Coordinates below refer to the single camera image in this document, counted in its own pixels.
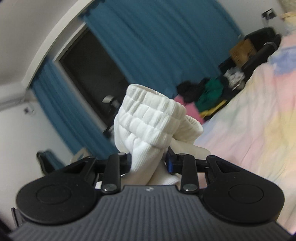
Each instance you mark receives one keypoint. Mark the black mirror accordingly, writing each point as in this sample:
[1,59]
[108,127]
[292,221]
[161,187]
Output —
[48,162]

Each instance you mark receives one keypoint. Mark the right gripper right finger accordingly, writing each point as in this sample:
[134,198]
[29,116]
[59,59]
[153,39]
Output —
[227,191]

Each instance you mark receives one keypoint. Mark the blue curtain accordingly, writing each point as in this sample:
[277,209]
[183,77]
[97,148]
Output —
[160,44]
[67,115]

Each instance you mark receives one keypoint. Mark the right blue curtain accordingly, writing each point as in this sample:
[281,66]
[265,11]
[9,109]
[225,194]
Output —
[160,44]

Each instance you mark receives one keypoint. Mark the dark window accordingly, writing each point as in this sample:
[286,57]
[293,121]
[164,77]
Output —
[89,70]

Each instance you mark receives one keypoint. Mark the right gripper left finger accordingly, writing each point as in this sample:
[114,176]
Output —
[70,193]

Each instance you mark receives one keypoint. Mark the patterned white garment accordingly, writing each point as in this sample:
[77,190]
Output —
[235,78]

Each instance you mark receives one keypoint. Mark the garment steamer stand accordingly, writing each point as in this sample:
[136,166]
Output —
[114,105]

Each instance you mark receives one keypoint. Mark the white sweatpants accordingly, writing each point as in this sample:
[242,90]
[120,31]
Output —
[147,125]

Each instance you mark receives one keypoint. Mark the wall socket with charger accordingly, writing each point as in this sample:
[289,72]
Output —
[269,14]

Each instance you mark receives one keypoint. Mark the brown paper bag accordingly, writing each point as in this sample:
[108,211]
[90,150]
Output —
[242,52]

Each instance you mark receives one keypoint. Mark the left blue curtain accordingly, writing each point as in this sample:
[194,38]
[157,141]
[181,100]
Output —
[67,115]

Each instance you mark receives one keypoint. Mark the pink garment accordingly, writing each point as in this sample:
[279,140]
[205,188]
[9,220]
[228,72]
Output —
[190,107]

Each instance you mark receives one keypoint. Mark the black sofa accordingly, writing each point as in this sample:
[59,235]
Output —
[266,41]

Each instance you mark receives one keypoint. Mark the pastel bed duvet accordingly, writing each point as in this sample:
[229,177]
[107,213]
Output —
[256,129]

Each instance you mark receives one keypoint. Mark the black garment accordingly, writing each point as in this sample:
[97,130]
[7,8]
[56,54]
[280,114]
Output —
[191,92]

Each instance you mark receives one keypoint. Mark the beige chair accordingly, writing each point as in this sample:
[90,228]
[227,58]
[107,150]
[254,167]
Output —
[82,153]

